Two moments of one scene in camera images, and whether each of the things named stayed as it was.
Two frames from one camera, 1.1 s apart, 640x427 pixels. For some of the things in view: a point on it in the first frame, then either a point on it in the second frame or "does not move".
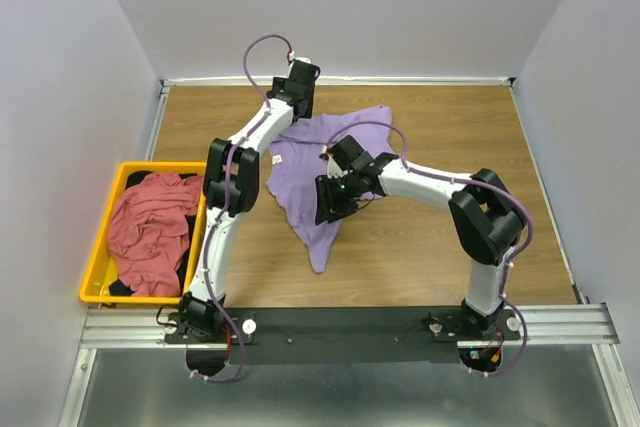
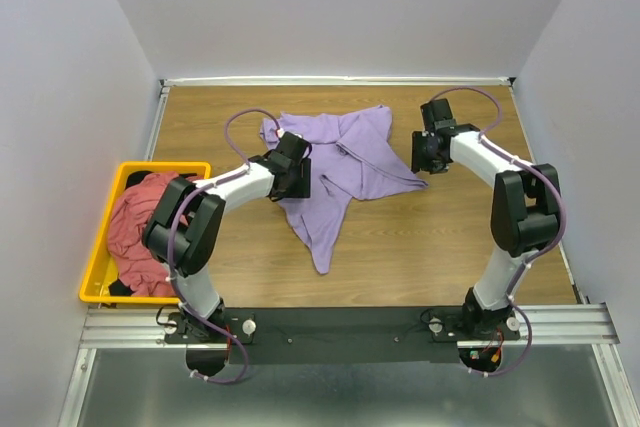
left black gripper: [304, 73] to [301, 179]
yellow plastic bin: [101, 269] does not move
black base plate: [303, 335] does not move
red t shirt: [147, 233] does not move
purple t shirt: [297, 158] does not move
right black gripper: [326, 199] to [420, 152]
